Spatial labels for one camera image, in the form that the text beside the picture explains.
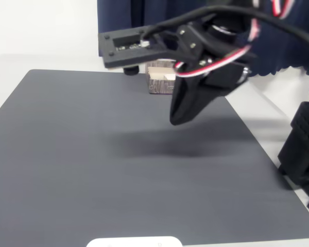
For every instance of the brown patterned cardboard box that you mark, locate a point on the brown patterned cardboard box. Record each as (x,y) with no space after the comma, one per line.
(157,87)

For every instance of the white eraser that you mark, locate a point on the white eraser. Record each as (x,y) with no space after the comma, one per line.
(170,77)

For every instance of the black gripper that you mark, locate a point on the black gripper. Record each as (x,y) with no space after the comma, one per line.
(186,99)

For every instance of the white rounded device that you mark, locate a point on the white rounded device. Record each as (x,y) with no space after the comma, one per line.
(134,242)

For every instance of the dark grey mat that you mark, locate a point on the dark grey mat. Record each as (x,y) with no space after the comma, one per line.
(67,154)

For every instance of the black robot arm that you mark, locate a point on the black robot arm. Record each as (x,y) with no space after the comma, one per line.
(301,133)

